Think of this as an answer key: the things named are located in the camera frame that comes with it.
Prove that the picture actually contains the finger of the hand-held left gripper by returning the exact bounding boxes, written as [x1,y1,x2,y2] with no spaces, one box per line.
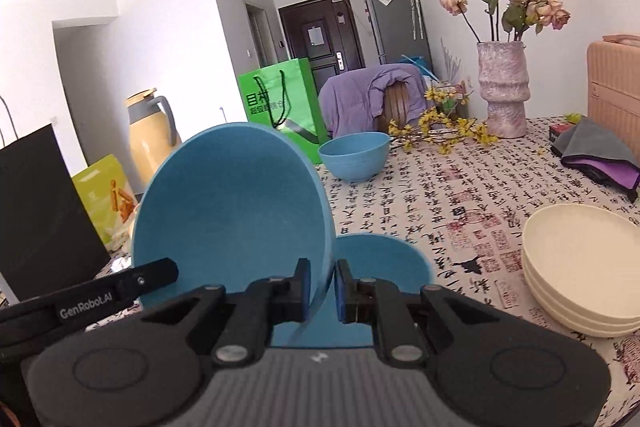
[120,258,179,305]

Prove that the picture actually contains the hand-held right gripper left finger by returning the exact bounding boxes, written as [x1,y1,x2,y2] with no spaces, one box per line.
[140,258,312,367]

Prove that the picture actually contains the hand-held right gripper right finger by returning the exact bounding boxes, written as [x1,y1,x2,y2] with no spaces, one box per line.
[334,259,506,365]

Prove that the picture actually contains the blue plastic bowl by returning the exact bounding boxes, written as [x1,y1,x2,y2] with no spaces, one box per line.
[131,122,335,348]
[272,234,434,349]
[318,132,391,182]

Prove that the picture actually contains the cream round plate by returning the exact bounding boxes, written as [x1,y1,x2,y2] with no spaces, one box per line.
[532,289,640,339]
[525,269,640,325]
[521,203,640,310]

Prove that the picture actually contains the black paper bag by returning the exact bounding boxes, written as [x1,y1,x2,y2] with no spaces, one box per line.
[0,97,111,303]

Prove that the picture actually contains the yellow printed bag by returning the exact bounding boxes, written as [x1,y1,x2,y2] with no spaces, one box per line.
[71,155,138,248]

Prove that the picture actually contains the yellow thermos jug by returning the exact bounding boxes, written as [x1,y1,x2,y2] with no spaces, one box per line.
[124,88,182,190]

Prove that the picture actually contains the calligraphy print tablecloth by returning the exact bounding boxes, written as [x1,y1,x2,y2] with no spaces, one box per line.
[92,116,640,427]

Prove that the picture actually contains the purple padded jacket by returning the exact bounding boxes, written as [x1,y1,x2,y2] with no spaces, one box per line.
[318,63,431,138]

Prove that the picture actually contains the yellow blossom branches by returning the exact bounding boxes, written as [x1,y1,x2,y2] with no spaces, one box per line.
[387,87,501,155]

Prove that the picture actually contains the brown wooden chair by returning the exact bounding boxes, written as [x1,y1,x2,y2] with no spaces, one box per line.
[375,82,413,132]

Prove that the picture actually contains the green paper bag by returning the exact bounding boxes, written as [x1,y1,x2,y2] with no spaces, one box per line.
[238,58,331,165]

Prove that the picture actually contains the pink textured vase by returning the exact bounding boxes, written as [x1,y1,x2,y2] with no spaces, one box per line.
[476,41,532,139]

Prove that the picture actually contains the dark brown door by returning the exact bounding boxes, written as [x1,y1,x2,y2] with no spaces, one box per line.
[278,0,366,72]

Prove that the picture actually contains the grey refrigerator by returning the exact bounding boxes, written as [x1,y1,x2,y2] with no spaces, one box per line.
[362,0,433,72]

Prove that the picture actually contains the grey cloth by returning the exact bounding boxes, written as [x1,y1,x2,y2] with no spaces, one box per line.
[550,117,637,170]

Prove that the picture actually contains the white folded umbrella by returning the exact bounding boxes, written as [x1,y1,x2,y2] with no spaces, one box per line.
[404,0,426,40]

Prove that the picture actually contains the purple cloth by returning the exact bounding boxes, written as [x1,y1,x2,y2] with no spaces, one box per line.
[562,157,640,202]

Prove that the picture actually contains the pink suitcase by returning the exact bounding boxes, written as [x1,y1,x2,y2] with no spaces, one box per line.
[586,34,640,132]

